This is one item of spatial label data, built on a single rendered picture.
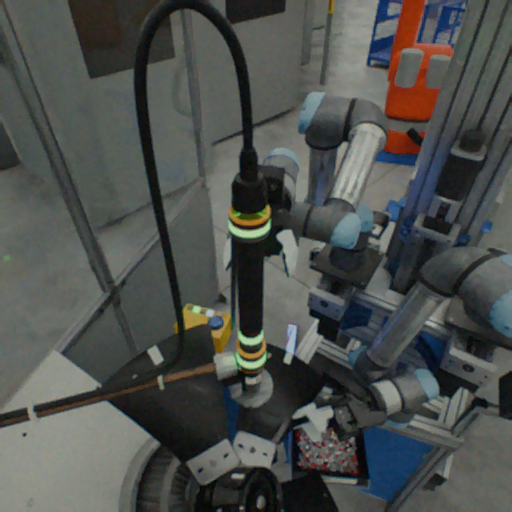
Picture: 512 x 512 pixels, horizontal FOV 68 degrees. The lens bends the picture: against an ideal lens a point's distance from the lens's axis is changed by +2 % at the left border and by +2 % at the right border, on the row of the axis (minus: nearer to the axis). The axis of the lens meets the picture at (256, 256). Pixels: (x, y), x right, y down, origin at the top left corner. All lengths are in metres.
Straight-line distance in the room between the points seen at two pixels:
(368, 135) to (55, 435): 0.95
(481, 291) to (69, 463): 0.90
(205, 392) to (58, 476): 0.32
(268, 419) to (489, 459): 1.68
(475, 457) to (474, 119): 1.70
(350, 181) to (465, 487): 1.79
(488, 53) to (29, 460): 1.40
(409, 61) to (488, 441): 3.23
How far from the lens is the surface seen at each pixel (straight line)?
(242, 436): 0.93
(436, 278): 0.97
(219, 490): 0.85
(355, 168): 0.91
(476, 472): 2.40
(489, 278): 0.92
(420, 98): 4.44
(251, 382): 0.62
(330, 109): 1.09
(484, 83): 1.28
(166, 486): 0.92
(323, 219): 0.80
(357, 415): 0.95
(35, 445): 0.90
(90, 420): 0.94
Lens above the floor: 2.04
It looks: 43 degrees down
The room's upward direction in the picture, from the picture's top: straight up
